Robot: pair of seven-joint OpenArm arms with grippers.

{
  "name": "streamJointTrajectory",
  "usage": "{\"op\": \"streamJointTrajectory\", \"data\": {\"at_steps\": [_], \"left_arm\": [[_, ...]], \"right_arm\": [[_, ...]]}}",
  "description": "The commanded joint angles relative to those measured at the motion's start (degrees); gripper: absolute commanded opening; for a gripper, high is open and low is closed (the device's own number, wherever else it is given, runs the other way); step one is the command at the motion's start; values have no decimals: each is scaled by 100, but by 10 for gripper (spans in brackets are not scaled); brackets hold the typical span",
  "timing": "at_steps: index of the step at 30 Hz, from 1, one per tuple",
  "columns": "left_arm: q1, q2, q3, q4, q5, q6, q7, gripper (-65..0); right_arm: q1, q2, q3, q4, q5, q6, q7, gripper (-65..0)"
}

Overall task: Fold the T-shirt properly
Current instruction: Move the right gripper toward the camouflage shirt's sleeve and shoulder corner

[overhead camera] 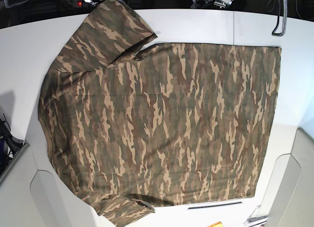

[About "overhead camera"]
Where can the black equipment at left edge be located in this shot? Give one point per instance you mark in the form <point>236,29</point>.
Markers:
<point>9,145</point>

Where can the orange object at bottom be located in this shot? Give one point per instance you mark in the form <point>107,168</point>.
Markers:
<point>218,224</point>

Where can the camouflage T-shirt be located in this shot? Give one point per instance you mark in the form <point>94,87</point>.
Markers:
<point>128,122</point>

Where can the black power strip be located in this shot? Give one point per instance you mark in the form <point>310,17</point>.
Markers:
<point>76,3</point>

